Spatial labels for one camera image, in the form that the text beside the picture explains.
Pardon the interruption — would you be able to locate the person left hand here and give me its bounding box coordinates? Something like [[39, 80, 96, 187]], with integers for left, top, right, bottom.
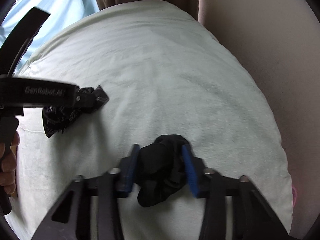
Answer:
[[0, 132, 20, 195]]

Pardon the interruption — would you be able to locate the pale green bed sheet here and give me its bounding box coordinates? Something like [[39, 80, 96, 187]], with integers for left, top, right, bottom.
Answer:
[[7, 1, 293, 239]]

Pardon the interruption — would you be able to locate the black patterned scrunchie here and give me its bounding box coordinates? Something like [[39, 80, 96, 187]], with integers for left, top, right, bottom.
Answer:
[[42, 85, 110, 138]]

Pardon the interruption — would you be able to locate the light blue hanging cloth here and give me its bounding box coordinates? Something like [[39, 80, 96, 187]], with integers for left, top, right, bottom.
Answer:
[[1, 0, 99, 70]]

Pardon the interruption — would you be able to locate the black sock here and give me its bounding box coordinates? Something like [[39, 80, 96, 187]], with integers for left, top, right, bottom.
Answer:
[[133, 134, 189, 207]]

